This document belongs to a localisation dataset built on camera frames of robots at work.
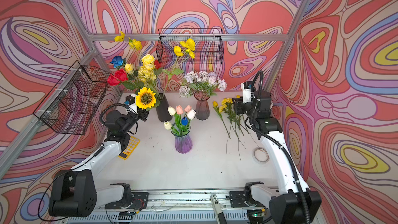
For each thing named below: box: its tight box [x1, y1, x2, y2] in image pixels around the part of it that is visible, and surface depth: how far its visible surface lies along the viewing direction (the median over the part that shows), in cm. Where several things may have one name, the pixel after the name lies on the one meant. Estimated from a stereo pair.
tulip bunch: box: [163, 105, 197, 136], surface depth 73 cm
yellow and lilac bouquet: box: [161, 38, 228, 98], surface depth 86 cm
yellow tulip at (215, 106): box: [212, 100, 231, 139], surface depth 111 cm
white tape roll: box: [251, 147, 270, 164], surface depth 90 cm
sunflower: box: [135, 86, 157, 110], surface depth 66 cm
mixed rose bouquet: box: [107, 31, 166, 97], surface depth 75 cm
